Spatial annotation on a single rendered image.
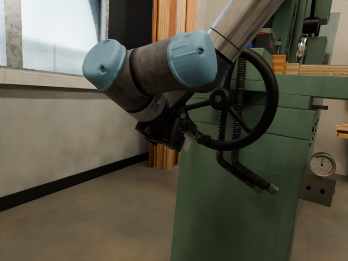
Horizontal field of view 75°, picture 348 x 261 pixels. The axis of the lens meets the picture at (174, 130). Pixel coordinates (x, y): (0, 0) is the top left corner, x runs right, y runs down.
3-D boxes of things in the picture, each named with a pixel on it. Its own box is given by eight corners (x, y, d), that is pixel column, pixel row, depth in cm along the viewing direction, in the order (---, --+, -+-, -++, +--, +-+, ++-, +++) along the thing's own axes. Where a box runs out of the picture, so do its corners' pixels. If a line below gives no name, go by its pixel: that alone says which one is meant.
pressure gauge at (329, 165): (305, 179, 63) (310, 151, 62) (305, 176, 67) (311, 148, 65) (332, 186, 60) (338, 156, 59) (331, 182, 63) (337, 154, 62)
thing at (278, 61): (218, 73, 90) (220, 55, 88) (220, 74, 91) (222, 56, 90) (281, 76, 77) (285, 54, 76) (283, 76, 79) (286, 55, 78)
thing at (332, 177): (298, 198, 67) (303, 173, 66) (301, 186, 77) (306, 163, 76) (332, 208, 63) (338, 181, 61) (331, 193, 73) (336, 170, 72)
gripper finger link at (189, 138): (186, 156, 62) (171, 143, 55) (193, 136, 64) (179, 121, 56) (196, 158, 60) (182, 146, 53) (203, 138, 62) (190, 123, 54)
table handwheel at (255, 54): (186, 34, 64) (296, 53, 50) (215, 48, 81) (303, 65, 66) (163, 130, 72) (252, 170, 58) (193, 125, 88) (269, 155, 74)
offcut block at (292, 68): (285, 74, 70) (287, 62, 70) (286, 75, 73) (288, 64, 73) (297, 74, 69) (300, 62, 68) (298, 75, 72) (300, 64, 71)
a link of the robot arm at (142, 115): (131, 77, 45) (164, 80, 41) (144, 90, 49) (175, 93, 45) (115, 110, 43) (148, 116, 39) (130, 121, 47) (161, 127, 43)
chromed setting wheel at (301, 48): (292, 64, 88) (299, 31, 86) (296, 69, 99) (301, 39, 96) (301, 64, 87) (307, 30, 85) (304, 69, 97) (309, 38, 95)
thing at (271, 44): (221, 49, 71) (223, 30, 70) (233, 55, 80) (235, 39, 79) (265, 48, 64) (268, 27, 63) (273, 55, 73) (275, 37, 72)
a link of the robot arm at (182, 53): (219, 39, 38) (161, 55, 42) (198, 16, 28) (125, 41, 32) (226, 86, 38) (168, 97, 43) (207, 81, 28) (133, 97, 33)
